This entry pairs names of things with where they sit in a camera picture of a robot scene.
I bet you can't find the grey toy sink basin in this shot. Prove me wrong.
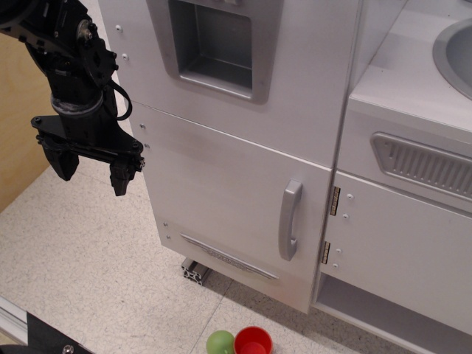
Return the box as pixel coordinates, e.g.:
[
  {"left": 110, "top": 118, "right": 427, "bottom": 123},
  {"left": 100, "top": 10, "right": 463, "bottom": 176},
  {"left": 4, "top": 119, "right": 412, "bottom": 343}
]
[{"left": 432, "top": 18, "right": 471, "bottom": 100}]

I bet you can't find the silver fridge door handle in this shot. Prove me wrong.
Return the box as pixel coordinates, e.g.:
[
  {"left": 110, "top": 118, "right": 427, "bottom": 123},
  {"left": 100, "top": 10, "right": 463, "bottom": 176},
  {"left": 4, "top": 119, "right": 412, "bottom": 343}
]
[{"left": 278, "top": 179, "right": 303, "bottom": 261}]

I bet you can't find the aluminium frame rail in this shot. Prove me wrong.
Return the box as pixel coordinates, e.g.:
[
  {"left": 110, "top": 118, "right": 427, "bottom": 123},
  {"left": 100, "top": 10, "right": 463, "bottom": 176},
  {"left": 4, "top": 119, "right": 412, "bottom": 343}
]
[{"left": 1, "top": 296, "right": 28, "bottom": 345}]

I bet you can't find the silver vent grille panel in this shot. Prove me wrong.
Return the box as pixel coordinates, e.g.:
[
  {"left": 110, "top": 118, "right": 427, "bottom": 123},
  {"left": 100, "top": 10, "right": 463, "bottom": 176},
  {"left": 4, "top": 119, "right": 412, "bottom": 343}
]
[{"left": 370, "top": 132, "right": 471, "bottom": 199}]

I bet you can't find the brass hinge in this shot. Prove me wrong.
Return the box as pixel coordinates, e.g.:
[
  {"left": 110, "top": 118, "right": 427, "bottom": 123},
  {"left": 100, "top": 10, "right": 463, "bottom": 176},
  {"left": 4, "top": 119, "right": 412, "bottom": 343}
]
[
  {"left": 321, "top": 241, "right": 330, "bottom": 264},
  {"left": 330, "top": 186, "right": 341, "bottom": 216}
]

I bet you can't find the white fridge door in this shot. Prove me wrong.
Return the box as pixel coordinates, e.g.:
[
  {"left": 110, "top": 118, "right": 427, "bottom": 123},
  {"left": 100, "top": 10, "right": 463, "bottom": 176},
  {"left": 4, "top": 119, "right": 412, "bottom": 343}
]
[{"left": 131, "top": 104, "right": 331, "bottom": 312}]

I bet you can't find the white toy fridge cabinet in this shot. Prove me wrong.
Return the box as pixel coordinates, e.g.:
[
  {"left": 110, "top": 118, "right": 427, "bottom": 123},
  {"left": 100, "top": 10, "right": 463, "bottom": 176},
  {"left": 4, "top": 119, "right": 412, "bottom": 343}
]
[{"left": 97, "top": 0, "right": 409, "bottom": 315}]

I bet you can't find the lower brass hinge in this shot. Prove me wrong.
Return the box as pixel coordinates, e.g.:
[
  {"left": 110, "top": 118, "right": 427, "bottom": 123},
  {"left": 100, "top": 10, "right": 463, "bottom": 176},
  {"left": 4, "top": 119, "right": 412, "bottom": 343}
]
[{"left": 321, "top": 241, "right": 330, "bottom": 264}]

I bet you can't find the white toy kitchen counter unit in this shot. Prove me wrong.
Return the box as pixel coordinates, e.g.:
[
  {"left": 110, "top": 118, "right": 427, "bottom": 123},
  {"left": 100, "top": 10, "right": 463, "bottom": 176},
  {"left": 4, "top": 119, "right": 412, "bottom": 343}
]
[{"left": 314, "top": 1, "right": 471, "bottom": 353}]

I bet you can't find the green toy ball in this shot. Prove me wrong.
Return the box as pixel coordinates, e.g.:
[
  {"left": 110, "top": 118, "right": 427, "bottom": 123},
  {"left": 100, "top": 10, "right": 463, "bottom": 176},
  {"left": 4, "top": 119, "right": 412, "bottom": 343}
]
[{"left": 206, "top": 330, "right": 235, "bottom": 354}]

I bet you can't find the black bracket with screw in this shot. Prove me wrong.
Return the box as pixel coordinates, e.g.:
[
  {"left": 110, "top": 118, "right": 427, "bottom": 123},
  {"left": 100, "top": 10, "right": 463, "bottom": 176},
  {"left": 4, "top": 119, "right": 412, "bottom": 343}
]
[{"left": 27, "top": 313, "right": 93, "bottom": 354}]

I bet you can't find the red toy cup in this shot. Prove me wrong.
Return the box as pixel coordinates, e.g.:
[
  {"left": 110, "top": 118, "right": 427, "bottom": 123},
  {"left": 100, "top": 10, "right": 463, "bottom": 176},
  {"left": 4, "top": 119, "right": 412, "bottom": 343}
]
[{"left": 233, "top": 326, "right": 274, "bottom": 354}]

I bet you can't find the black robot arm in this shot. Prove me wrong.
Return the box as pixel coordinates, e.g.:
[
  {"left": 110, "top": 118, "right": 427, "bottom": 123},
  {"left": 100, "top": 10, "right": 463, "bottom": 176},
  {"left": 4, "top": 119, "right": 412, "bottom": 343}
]
[{"left": 1, "top": 1, "right": 145, "bottom": 196}]

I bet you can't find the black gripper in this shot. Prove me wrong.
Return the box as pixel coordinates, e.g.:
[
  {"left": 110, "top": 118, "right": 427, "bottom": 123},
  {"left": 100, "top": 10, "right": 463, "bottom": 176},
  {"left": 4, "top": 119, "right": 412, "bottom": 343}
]
[{"left": 31, "top": 108, "right": 145, "bottom": 196}]

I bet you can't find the plywood board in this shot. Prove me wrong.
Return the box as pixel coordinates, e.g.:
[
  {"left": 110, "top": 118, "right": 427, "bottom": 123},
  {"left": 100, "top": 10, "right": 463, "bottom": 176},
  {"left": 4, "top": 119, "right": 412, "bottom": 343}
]
[{"left": 1, "top": 35, "right": 52, "bottom": 210}]

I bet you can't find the white cabinet door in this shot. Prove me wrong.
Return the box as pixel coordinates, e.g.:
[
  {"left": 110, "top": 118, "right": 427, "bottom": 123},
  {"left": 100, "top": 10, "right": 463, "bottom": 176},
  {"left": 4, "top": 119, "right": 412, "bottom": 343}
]
[{"left": 322, "top": 173, "right": 471, "bottom": 317}]

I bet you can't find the upper brass hinge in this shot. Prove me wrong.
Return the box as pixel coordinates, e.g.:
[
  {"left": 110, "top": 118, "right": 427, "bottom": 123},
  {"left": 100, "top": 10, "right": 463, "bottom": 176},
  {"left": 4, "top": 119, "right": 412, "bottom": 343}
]
[{"left": 330, "top": 186, "right": 341, "bottom": 216}]

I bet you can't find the aluminium extrusion profile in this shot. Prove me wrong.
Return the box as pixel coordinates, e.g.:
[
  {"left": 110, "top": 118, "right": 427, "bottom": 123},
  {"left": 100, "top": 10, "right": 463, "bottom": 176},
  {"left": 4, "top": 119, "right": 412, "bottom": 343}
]
[{"left": 181, "top": 257, "right": 212, "bottom": 286}]

